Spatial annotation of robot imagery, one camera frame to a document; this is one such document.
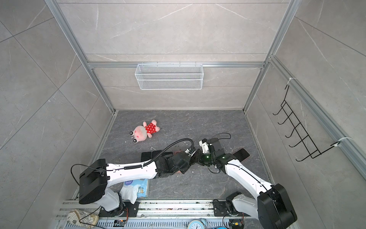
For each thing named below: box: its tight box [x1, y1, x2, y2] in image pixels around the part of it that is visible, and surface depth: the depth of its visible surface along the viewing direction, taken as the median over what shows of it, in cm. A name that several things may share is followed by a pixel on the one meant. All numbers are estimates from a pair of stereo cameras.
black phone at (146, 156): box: [140, 151, 152, 163], surface depth 95 cm
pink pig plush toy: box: [129, 119, 161, 144], surface depth 102 cm
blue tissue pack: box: [119, 178, 149, 205], surface depth 76 cm
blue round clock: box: [187, 219, 205, 229], surface depth 67 cm
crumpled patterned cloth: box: [65, 208, 100, 229], surface depth 70 cm
